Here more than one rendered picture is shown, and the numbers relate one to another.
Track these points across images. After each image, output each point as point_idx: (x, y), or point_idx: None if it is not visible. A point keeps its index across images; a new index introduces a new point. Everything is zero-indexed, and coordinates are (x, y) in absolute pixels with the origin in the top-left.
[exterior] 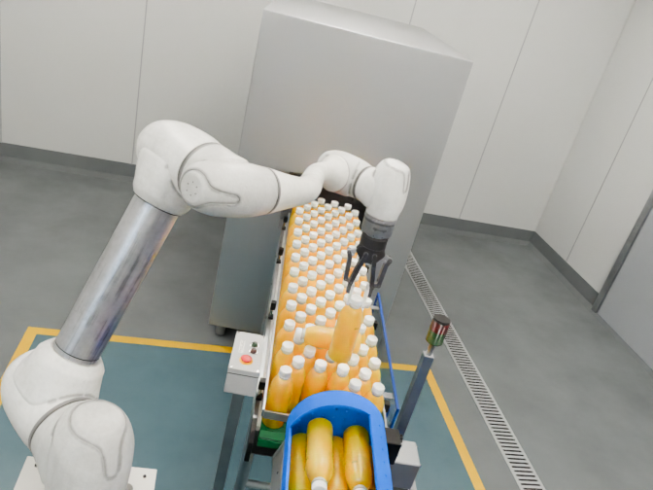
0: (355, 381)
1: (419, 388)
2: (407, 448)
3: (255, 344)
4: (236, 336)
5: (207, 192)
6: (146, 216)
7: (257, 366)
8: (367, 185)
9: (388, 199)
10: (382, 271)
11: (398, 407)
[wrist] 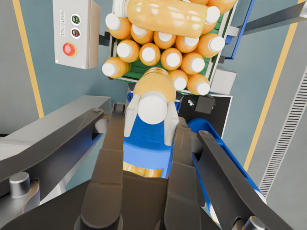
0: (179, 83)
1: (272, 27)
2: (227, 80)
3: (74, 22)
4: (53, 3)
5: None
6: None
7: (82, 58)
8: None
9: None
10: (211, 199)
11: (233, 57)
